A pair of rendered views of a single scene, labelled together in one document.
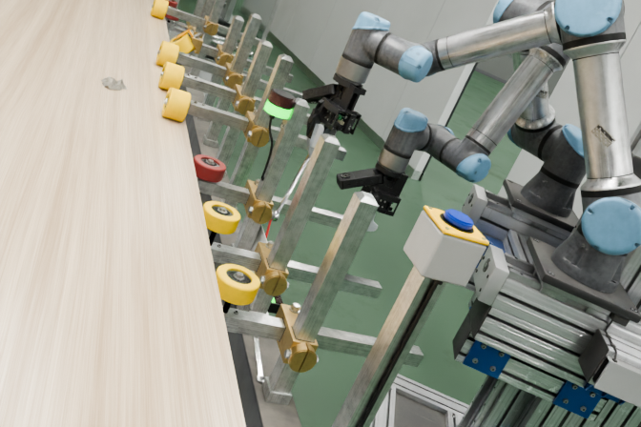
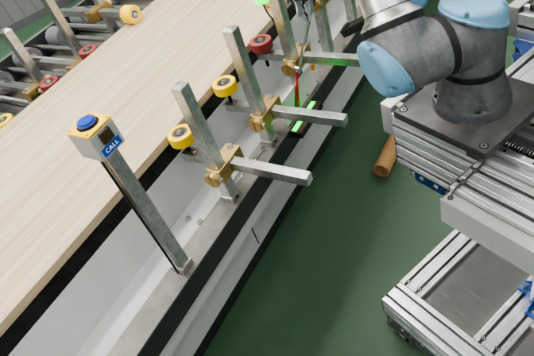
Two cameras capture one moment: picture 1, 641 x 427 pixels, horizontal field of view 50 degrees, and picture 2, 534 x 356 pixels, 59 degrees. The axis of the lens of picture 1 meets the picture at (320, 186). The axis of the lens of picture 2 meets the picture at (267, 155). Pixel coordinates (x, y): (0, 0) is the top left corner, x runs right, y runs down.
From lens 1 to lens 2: 137 cm
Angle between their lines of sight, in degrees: 60
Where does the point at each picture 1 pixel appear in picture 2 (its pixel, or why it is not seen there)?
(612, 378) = (450, 214)
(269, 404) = (222, 203)
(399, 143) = not seen: outside the picture
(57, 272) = not seen: hidden behind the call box
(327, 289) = (199, 141)
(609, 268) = (458, 100)
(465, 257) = (87, 146)
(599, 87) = not seen: outside the picture
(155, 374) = (80, 193)
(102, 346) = (74, 179)
